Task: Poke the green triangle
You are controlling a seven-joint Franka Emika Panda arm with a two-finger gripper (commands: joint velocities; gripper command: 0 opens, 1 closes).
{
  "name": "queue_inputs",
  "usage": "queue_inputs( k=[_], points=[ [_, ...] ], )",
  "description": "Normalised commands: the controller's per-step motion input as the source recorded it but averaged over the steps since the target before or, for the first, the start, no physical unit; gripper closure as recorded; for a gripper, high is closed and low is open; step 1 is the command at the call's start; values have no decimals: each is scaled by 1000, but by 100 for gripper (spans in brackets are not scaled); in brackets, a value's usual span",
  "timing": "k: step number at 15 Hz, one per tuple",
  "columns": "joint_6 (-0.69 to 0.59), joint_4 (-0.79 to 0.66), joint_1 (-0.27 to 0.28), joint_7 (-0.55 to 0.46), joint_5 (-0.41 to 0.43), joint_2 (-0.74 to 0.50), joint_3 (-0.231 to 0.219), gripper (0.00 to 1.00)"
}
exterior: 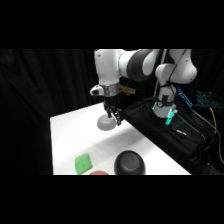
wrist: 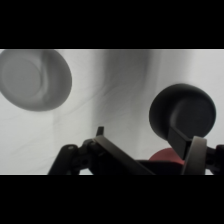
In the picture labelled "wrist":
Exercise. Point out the black bowl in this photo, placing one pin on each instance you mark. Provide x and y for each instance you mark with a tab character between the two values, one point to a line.
186	110

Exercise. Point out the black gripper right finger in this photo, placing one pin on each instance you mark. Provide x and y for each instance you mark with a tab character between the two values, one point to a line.
196	156

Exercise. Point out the red round object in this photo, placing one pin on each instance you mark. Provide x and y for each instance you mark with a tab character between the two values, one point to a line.
165	156

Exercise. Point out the light grey bowl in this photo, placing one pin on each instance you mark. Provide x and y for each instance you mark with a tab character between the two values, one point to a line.
33	80

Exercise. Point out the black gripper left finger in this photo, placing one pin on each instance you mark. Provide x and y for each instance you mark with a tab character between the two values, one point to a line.
116	153

